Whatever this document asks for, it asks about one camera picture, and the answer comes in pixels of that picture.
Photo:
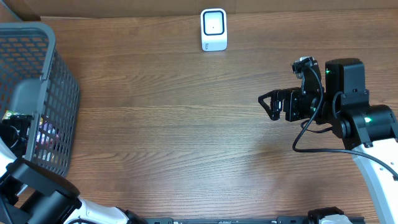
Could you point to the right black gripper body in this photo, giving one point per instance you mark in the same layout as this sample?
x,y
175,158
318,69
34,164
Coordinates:
x,y
300,106

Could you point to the green yellow snack packet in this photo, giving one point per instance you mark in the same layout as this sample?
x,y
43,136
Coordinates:
x,y
8,115

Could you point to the grey plastic basket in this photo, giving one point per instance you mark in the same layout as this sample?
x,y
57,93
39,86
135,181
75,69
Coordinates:
x,y
36,81

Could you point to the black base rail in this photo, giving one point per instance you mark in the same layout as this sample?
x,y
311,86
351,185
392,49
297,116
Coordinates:
x,y
320,215

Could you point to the white barcode scanner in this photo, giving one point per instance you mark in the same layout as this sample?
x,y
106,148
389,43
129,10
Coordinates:
x,y
214,33

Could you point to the purple Carefree pad pack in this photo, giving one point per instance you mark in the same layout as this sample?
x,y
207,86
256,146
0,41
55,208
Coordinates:
x,y
48,135

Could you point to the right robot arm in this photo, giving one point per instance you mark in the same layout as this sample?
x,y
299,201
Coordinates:
x,y
340,99

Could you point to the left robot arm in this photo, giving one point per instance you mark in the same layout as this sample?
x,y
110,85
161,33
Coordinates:
x,y
33,194

